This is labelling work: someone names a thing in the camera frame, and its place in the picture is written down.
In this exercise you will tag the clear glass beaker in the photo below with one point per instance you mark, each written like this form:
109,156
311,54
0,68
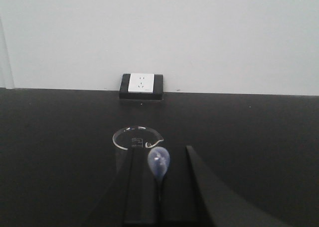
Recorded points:
140,137

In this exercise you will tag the black socket mounting box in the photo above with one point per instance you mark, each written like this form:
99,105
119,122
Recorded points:
156,95

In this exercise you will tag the white wall power socket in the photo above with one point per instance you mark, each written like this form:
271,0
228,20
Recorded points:
141,83

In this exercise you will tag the clear plastic pipette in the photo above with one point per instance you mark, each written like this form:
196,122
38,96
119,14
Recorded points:
158,161

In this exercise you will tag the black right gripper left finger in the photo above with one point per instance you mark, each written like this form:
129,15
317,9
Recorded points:
142,199

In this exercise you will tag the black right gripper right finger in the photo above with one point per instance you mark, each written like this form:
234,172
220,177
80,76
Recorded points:
223,206

